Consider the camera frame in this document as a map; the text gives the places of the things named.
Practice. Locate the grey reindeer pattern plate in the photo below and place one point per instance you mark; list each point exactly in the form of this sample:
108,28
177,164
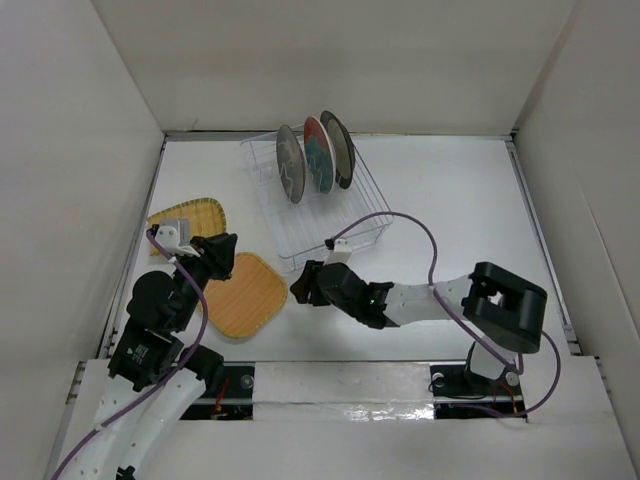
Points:
290,163

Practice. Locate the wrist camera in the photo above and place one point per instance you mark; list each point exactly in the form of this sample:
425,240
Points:
172,235
340,251

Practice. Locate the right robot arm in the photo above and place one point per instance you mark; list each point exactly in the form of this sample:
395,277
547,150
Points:
502,312

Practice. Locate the brown rimmed cream plate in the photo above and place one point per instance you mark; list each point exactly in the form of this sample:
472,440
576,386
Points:
343,148

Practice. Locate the square bamboo tray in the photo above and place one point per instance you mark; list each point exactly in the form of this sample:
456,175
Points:
241,306
206,217

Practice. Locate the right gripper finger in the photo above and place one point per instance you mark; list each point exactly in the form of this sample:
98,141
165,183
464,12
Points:
312,269
305,291

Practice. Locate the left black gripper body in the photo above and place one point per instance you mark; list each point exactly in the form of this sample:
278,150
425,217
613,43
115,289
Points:
197,267

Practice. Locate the red teal floral plate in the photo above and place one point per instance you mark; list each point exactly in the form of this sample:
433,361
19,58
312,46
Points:
319,155

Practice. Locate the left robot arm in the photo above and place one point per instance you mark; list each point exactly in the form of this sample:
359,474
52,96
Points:
153,378

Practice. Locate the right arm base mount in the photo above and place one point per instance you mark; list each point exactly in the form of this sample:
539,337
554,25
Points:
460,394

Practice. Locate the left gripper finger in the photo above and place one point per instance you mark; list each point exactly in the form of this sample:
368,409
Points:
204,246
221,255

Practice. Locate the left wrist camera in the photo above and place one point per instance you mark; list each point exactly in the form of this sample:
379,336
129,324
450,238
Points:
172,235

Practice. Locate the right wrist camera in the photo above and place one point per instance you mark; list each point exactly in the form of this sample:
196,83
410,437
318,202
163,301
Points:
340,251

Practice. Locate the white wire dish rack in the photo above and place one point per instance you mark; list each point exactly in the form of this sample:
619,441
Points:
299,231

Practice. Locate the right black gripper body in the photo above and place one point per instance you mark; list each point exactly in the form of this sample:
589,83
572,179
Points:
352,310

